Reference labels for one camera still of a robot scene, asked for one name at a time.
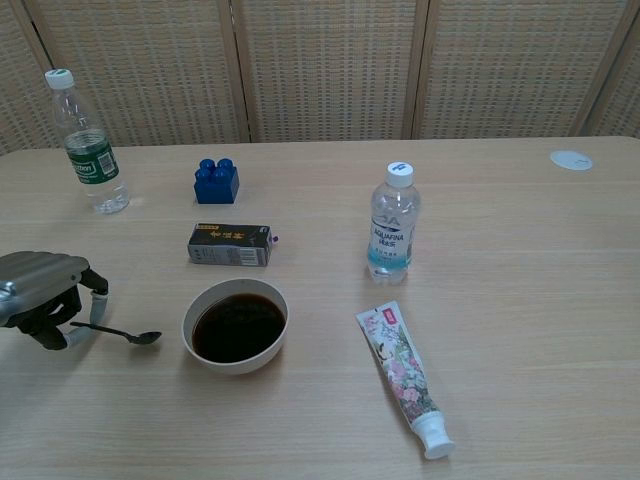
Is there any white round desk grommet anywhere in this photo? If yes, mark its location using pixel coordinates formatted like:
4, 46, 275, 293
550, 149, 595, 172

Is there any bamboo folding screen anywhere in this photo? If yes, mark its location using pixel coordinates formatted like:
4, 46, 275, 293
0, 0, 640, 156

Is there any green label water bottle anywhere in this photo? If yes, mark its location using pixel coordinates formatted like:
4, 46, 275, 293
44, 68, 131, 215

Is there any blue toy building block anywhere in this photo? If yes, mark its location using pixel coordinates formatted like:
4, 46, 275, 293
193, 157, 241, 205

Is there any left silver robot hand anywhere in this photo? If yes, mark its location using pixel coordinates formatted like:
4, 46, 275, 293
0, 251, 110, 351

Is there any blue label water bottle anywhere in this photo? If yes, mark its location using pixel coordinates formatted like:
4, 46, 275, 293
368, 160, 422, 286

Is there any white bowl of dark liquid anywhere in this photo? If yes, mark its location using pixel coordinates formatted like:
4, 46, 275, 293
181, 278, 290, 376

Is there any black drink carton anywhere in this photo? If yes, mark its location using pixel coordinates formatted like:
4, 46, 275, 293
187, 222, 279, 268

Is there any floral toothpaste tube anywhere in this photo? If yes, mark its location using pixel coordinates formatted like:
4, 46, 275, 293
355, 300, 456, 460

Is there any black plastic spoon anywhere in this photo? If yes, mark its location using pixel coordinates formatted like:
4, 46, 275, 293
69, 321, 163, 346

